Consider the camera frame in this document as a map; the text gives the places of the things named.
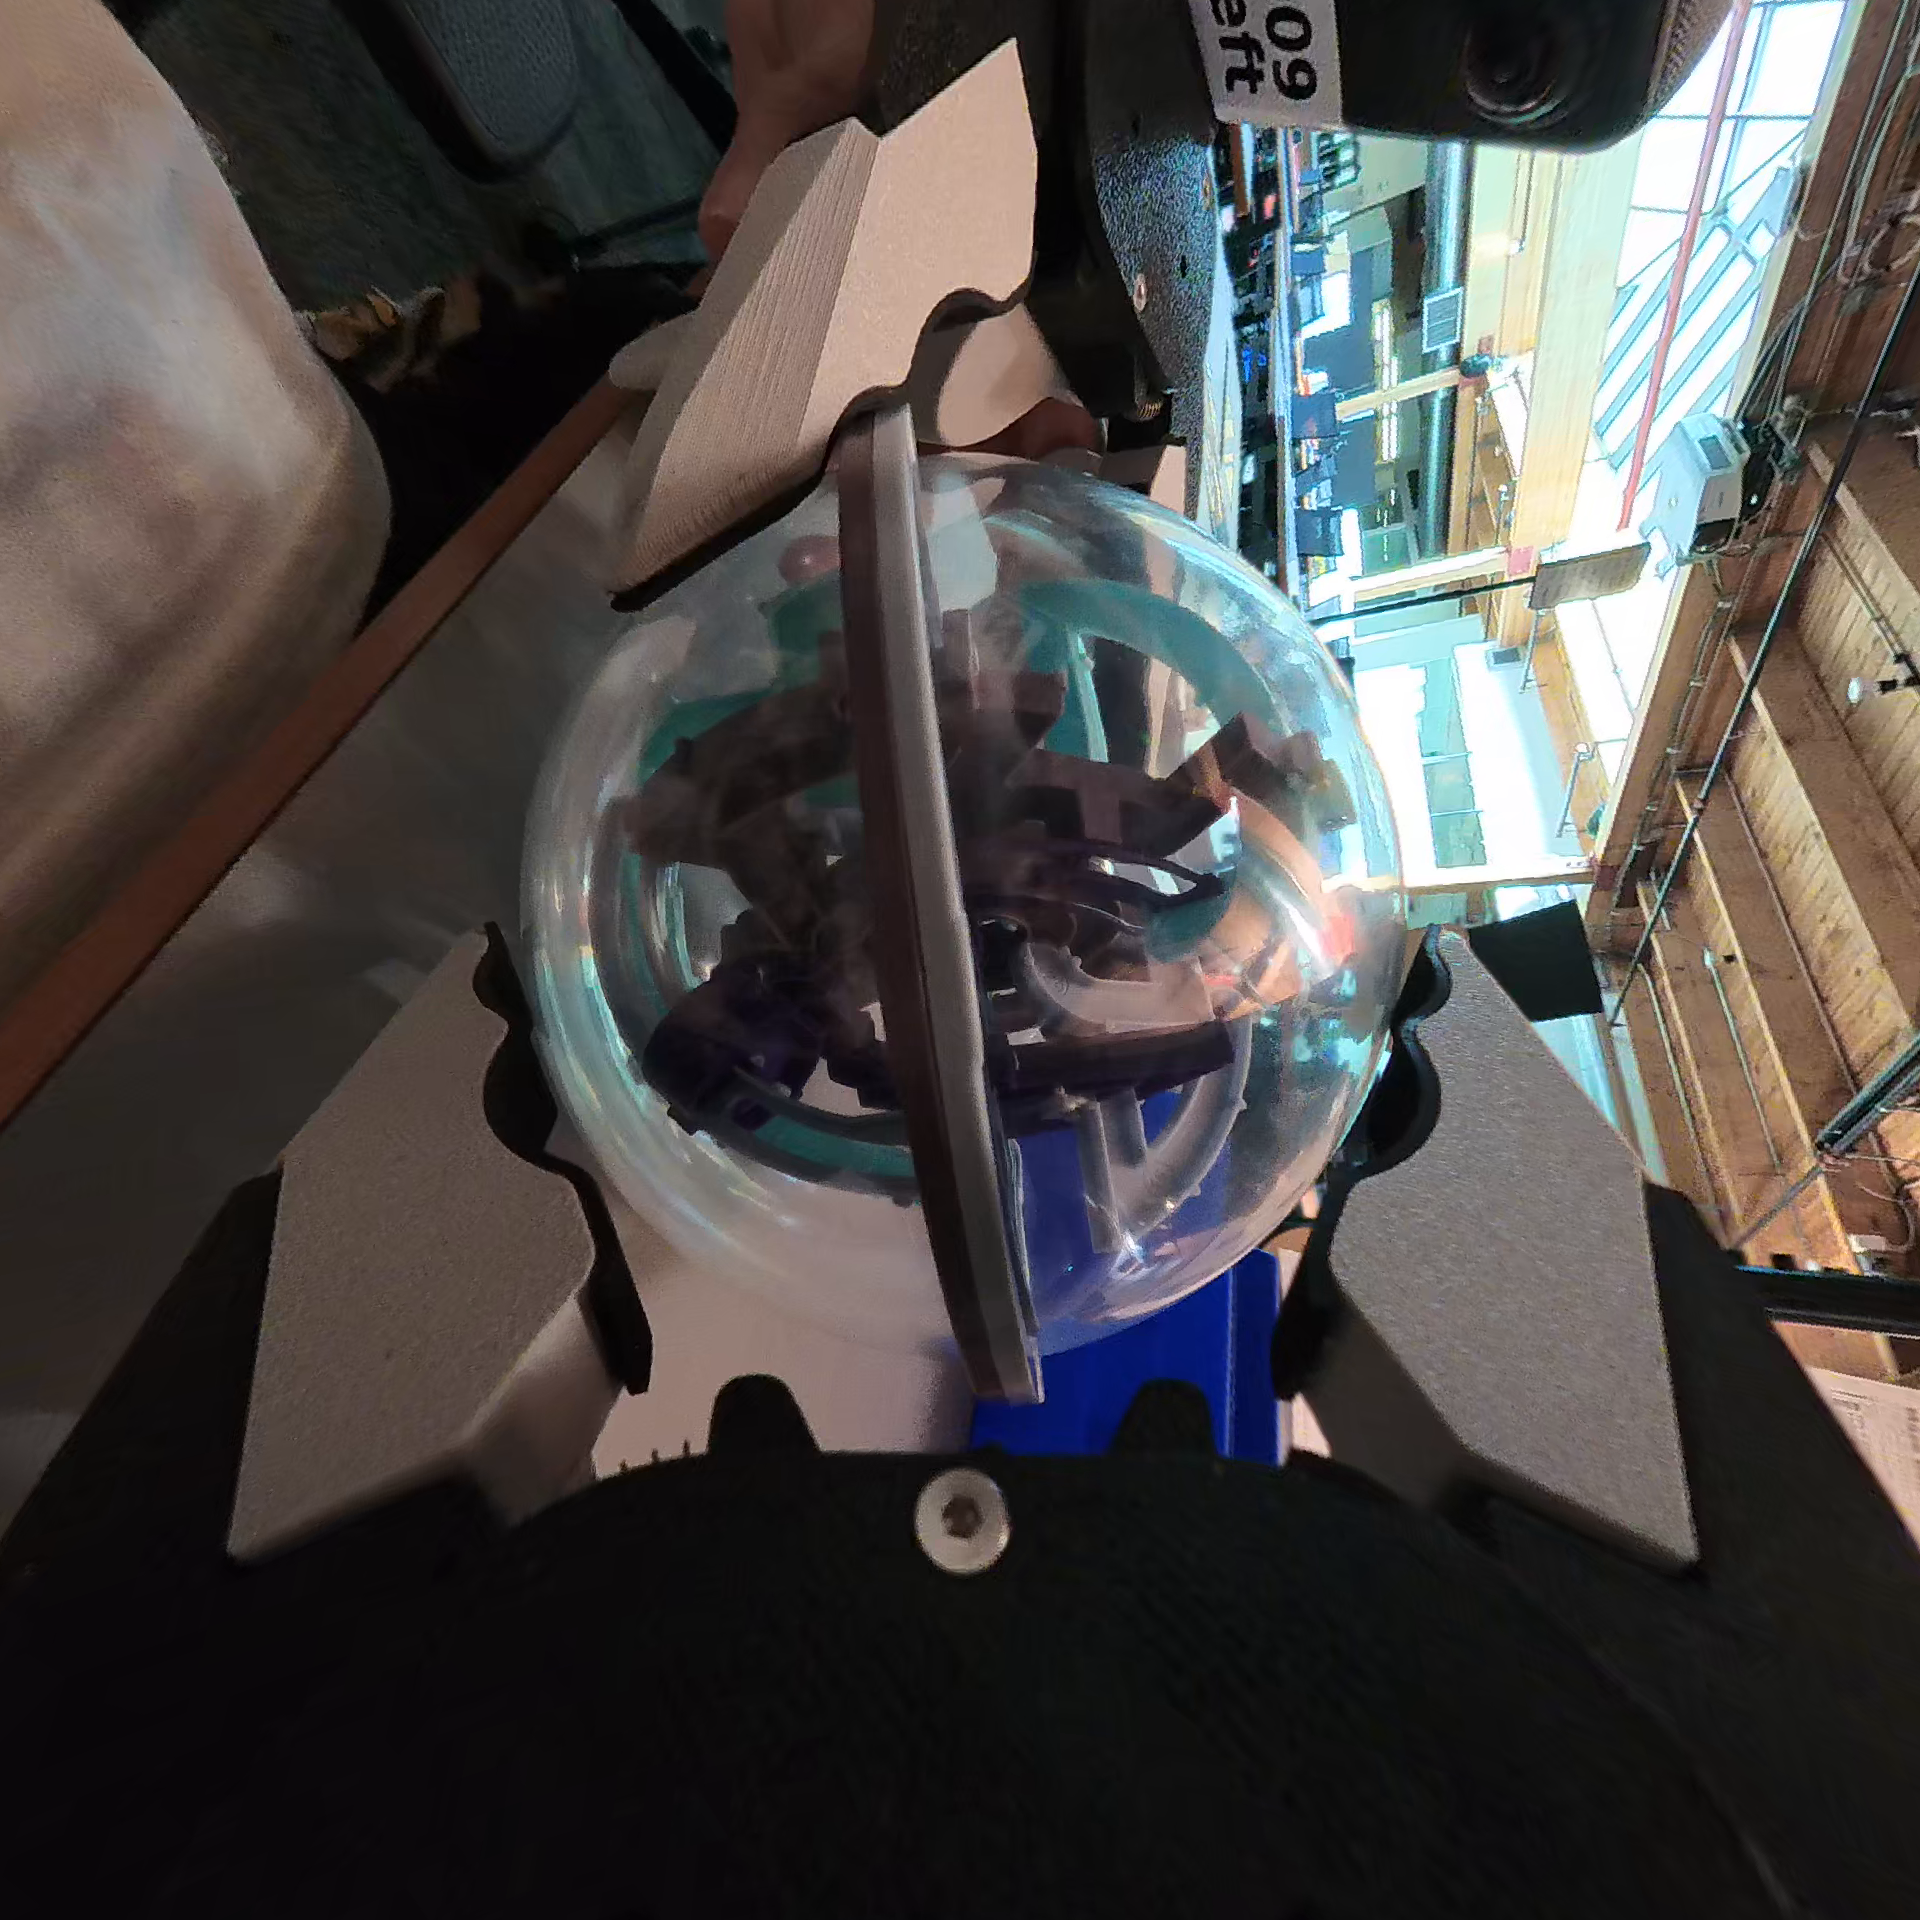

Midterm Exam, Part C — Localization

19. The person's left hand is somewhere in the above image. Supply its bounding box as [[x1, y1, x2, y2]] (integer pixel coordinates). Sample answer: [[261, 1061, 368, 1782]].
[[697, 0, 890, 260]]

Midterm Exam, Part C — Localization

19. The printed instruction sheet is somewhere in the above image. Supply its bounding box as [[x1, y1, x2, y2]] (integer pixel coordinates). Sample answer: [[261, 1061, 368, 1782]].
[[1806, 1356, 1920, 1548]]

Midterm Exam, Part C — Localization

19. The white ceiling camera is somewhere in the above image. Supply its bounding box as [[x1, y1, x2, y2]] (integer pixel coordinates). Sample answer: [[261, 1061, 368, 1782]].
[[1642, 412, 1751, 581]]

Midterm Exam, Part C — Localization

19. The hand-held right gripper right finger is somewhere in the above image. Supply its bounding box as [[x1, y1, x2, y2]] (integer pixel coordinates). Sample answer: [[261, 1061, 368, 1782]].
[[1273, 926, 1700, 1575]]

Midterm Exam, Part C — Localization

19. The black divider panel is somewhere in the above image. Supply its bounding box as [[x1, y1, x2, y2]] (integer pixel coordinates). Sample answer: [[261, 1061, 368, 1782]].
[[1467, 901, 1608, 1023]]

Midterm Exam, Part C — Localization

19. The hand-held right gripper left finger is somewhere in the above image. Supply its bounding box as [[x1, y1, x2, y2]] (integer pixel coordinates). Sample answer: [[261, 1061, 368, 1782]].
[[224, 926, 655, 1562]]

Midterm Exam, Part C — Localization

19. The printed white shirt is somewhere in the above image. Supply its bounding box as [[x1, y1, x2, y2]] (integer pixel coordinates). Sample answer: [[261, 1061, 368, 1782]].
[[0, 0, 397, 1023]]

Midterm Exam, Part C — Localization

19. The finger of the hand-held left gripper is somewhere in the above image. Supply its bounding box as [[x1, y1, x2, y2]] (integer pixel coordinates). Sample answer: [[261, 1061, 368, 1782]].
[[607, 39, 1044, 613]]

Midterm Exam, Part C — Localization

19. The clear plastic maze ball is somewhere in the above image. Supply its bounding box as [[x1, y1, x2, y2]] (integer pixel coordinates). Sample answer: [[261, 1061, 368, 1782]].
[[520, 403, 1412, 1404]]

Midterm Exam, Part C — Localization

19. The blue plastic bin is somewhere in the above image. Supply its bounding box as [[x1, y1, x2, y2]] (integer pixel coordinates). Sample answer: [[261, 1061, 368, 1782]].
[[967, 1252, 1285, 1464]]

